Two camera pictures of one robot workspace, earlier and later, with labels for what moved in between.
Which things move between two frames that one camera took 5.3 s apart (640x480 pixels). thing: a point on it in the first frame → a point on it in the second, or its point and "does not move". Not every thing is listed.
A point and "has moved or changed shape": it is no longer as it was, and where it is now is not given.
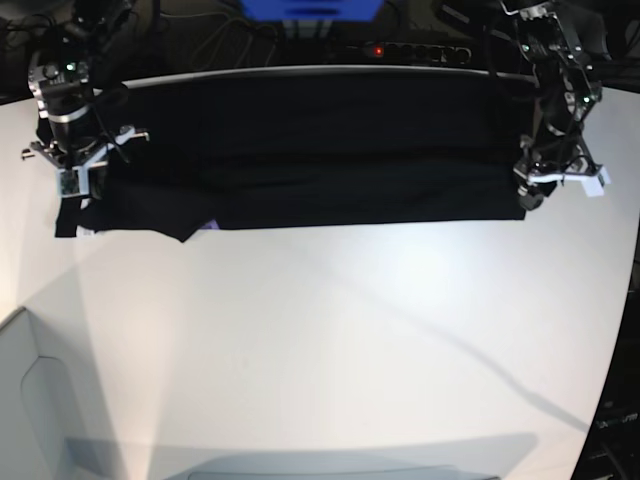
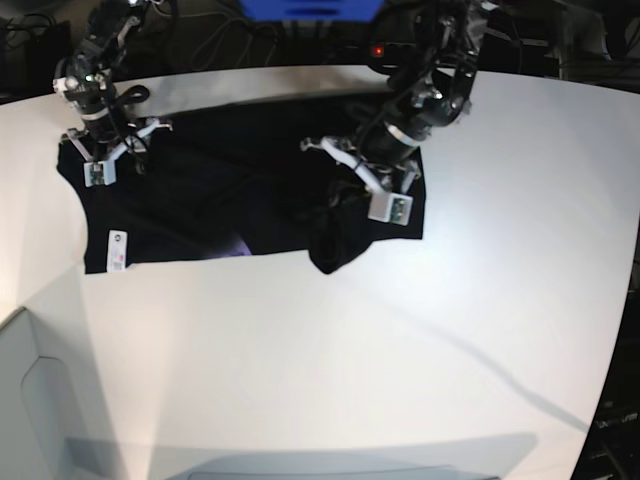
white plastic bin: (34, 410) does not move
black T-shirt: (200, 153) has moved or changed shape
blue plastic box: (314, 10) does not move
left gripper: (70, 139) → (106, 150)
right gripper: (557, 153) → (386, 163)
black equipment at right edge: (612, 448) does not move
